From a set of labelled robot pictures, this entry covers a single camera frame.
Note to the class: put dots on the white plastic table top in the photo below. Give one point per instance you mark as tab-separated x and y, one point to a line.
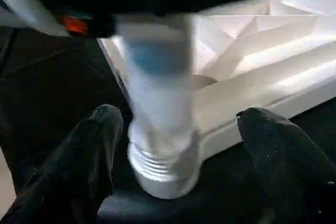
262	61

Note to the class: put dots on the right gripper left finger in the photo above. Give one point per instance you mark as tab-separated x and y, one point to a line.
68	171

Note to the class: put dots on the black work mat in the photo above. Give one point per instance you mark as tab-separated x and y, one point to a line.
47	77

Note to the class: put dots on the white plastic table leg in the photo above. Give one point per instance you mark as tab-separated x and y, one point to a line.
160	103

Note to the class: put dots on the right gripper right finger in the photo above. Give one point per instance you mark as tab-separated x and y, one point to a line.
294	166

